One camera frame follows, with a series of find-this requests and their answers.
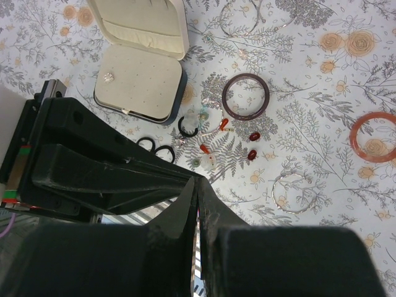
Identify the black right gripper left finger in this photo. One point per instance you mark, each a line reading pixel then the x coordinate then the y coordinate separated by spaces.
pixel 120 219

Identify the silver hoop bangle right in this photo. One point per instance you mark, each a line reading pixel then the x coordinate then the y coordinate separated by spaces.
pixel 293 193

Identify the crystal flower earring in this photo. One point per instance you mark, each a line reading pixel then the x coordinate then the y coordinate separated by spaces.
pixel 243 54

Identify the silver flower stud in box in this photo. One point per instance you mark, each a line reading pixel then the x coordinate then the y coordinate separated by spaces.
pixel 108 77

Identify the orange drop earring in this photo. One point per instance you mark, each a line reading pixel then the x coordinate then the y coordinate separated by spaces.
pixel 223 126

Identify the orange bangle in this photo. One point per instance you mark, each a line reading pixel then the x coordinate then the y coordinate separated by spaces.
pixel 353 137

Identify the floral patterned tablecloth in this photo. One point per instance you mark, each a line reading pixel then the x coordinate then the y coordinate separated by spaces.
pixel 301 88

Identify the cream navy jewelry box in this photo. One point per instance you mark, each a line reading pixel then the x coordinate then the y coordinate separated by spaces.
pixel 148 40

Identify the red bead earring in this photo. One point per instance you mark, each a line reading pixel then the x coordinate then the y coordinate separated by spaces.
pixel 252 155
pixel 254 137

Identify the twisted silver bangle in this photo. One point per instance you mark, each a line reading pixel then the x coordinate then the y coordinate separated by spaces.
pixel 240 18

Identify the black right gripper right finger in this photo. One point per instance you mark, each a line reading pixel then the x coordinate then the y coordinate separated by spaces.
pixel 238 259

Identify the silver open cuff bangle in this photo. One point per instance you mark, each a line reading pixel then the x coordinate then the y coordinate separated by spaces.
pixel 284 21

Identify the dark green bangle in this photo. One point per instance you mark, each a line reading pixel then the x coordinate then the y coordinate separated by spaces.
pixel 188 125

